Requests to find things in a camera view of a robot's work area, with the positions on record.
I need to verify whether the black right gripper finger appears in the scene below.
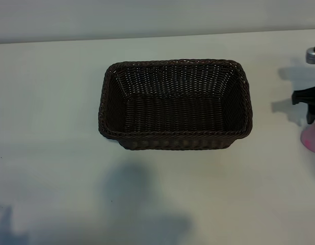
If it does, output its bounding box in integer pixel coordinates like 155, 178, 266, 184
291, 86, 315, 106
306, 104, 315, 125

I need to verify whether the pink peach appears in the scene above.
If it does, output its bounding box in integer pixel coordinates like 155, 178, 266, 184
300, 124, 315, 154

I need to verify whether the dark brown wicker basket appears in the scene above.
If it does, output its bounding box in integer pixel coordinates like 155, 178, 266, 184
97, 59, 253, 151

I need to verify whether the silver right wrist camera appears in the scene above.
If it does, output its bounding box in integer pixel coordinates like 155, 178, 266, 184
305, 47, 315, 64

